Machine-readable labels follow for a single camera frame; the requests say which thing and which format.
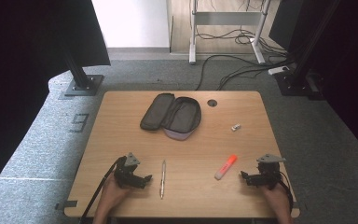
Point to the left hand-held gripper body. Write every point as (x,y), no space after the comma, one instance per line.
(126,174)

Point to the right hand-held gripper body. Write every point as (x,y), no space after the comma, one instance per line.
(268,174)

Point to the orange highlighter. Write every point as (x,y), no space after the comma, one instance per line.
(226,167)

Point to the small white eraser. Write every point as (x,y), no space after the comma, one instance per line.
(236,127)

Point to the black pencil case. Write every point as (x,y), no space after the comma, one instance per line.
(180,116)

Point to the person's left hand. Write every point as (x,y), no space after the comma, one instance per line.
(112,196)

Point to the person's right hand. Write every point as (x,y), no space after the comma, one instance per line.
(278,199)

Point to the silver pen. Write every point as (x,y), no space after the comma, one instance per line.
(162,180)

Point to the black desk grommet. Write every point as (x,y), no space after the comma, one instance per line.
(212,103)

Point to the black metal stand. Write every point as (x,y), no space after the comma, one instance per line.
(295,84)
(84,84)

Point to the white power strip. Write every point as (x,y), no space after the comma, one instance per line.
(278,70)

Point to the black curtain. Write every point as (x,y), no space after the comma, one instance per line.
(354,77)
(18,62)

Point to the black panel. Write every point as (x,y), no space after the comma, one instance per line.
(284,25)

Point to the grey table bracket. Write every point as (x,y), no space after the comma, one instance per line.
(66,204)
(296,205)

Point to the white desk frame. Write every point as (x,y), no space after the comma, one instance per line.
(227,18)

